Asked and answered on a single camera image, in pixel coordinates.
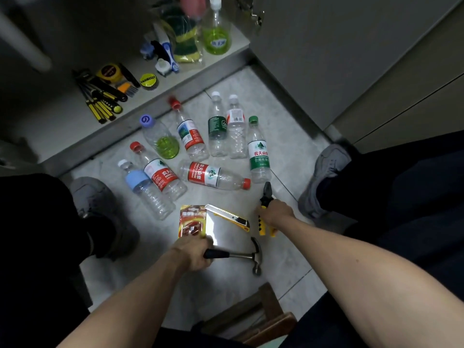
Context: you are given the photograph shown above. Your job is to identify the blue cap bottle green liquid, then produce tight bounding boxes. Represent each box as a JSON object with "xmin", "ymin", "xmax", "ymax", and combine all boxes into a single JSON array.
[{"xmin": 139, "ymin": 114, "xmax": 180, "ymax": 160}]

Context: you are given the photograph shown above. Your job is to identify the set of yellow black screwdrivers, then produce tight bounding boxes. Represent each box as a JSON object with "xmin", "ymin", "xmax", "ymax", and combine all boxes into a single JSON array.
[{"xmin": 72, "ymin": 69, "xmax": 128, "ymax": 124}]

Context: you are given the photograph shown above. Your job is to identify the black trousers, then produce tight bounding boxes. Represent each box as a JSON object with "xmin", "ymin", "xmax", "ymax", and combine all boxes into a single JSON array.
[{"xmin": 0, "ymin": 130, "xmax": 464, "ymax": 348}]

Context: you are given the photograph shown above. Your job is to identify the grey right shoe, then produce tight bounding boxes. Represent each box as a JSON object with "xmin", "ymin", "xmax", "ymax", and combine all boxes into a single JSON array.
[{"xmin": 297, "ymin": 144, "xmax": 353, "ymax": 221}]

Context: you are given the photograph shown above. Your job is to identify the metal door hinge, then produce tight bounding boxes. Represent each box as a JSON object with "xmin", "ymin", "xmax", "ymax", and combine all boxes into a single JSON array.
[{"xmin": 235, "ymin": 0, "xmax": 264, "ymax": 29}]

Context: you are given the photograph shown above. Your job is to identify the grey shoe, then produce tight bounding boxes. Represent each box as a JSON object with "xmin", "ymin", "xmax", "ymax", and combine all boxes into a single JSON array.
[
  {"xmin": 70, "ymin": 176, "xmax": 141, "ymax": 261},
  {"xmin": 297, "ymin": 144, "xmax": 353, "ymax": 221}
]

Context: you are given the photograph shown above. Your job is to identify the small white plastic item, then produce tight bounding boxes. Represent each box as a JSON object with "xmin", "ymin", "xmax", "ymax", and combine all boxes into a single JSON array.
[{"xmin": 155, "ymin": 58, "xmax": 172, "ymax": 77}]

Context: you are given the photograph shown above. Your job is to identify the white cap blue label bottle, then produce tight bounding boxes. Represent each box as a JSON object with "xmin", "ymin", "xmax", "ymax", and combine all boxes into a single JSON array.
[{"xmin": 117, "ymin": 159, "xmax": 176, "ymax": 221}]

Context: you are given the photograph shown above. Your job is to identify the person's left forearm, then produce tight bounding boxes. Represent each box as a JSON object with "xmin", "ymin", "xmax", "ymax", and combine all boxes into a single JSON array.
[{"xmin": 57, "ymin": 248, "xmax": 191, "ymax": 348}]

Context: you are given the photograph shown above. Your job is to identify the orange bit holder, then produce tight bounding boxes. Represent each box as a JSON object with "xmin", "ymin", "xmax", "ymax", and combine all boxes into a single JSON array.
[{"xmin": 116, "ymin": 81, "xmax": 140, "ymax": 98}]

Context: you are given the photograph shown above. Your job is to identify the blue white cleaning brush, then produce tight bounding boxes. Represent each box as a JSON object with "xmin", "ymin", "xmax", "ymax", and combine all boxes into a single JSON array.
[{"xmin": 151, "ymin": 22, "xmax": 180, "ymax": 73}]

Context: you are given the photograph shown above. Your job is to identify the person's right forearm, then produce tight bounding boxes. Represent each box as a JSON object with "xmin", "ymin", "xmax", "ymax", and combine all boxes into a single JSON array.
[{"xmin": 273, "ymin": 214, "xmax": 464, "ymax": 348}]

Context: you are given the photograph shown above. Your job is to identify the person's right hand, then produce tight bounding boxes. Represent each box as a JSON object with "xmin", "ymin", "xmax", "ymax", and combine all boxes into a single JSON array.
[{"xmin": 255, "ymin": 199, "xmax": 295, "ymax": 229}]

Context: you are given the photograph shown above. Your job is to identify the person's left hand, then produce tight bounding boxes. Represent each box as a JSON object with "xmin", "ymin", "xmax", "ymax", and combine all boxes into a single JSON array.
[{"xmin": 170, "ymin": 233, "xmax": 215, "ymax": 273}]

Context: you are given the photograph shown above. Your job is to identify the yellow utility knife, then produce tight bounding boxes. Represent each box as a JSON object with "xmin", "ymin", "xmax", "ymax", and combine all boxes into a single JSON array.
[{"xmin": 204, "ymin": 204, "xmax": 251, "ymax": 232}]

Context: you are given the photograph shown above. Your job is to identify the pack of green yellow sponges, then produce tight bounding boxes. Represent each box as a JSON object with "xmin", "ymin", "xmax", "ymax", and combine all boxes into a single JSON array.
[{"xmin": 159, "ymin": 3, "xmax": 204, "ymax": 64}]

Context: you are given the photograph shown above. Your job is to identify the yellow black tape measure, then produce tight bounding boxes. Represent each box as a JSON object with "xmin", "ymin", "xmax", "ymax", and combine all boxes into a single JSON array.
[{"xmin": 96, "ymin": 63, "xmax": 126, "ymax": 84}]

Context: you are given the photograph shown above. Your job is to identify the yellow black pliers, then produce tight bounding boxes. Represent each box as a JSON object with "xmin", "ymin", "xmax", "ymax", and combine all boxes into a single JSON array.
[{"xmin": 258, "ymin": 181, "xmax": 278, "ymax": 238}]

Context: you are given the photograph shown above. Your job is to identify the grey left shoe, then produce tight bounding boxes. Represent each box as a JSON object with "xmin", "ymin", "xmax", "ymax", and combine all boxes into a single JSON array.
[{"xmin": 70, "ymin": 176, "xmax": 141, "ymax": 261}]

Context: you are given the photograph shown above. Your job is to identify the beige cabinet door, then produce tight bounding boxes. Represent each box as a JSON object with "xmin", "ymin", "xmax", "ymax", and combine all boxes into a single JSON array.
[{"xmin": 324, "ymin": 1, "xmax": 464, "ymax": 155}]

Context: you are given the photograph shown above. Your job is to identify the wooden stool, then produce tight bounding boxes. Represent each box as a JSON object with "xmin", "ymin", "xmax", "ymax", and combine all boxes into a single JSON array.
[{"xmin": 191, "ymin": 282, "xmax": 298, "ymax": 348}]

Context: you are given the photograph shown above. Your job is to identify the white cap red white label bottle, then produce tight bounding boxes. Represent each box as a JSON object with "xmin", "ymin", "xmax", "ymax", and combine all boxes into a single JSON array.
[{"xmin": 226, "ymin": 94, "xmax": 248, "ymax": 160}]

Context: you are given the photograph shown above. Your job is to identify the small blue plastic item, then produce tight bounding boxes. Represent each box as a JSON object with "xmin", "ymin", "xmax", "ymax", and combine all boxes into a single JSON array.
[{"xmin": 140, "ymin": 41, "xmax": 157, "ymax": 60}]

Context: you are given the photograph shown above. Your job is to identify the black handled claw hammer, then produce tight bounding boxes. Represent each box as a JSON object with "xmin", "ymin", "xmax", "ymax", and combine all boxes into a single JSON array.
[{"xmin": 203, "ymin": 237, "xmax": 262, "ymax": 277}]

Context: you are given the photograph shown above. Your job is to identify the black yellow tape roll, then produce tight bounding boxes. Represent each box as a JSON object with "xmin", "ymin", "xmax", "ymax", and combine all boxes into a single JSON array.
[{"xmin": 139, "ymin": 72, "xmax": 159, "ymax": 90}]

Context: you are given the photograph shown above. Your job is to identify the green dish soap bottle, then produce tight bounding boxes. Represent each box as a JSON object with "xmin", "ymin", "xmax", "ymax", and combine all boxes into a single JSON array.
[{"xmin": 202, "ymin": 0, "xmax": 232, "ymax": 56}]

